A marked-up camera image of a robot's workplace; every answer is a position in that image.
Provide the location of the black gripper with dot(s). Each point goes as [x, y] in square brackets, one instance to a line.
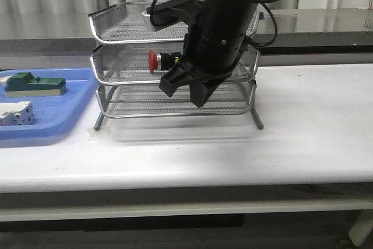
[213, 45]

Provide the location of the red emergency stop button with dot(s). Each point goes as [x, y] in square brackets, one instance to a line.
[158, 61]

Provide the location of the mesh tray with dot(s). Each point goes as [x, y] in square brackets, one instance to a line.
[127, 64]
[147, 100]
[128, 23]

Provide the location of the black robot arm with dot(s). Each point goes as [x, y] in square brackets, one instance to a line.
[213, 45]

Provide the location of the clear tape patch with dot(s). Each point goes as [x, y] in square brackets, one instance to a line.
[103, 134]

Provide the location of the dark granite counter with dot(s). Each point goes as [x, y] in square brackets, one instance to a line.
[317, 31]

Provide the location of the blue plastic tray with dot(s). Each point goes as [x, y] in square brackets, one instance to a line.
[55, 116]

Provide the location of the white circuit breaker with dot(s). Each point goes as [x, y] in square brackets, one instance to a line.
[20, 113]

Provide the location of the white table leg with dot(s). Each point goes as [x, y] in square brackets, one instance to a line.
[361, 228]

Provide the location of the silver rack frame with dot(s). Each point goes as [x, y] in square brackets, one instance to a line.
[102, 4]

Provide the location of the green electrical switch block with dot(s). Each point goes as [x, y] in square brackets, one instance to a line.
[25, 84]

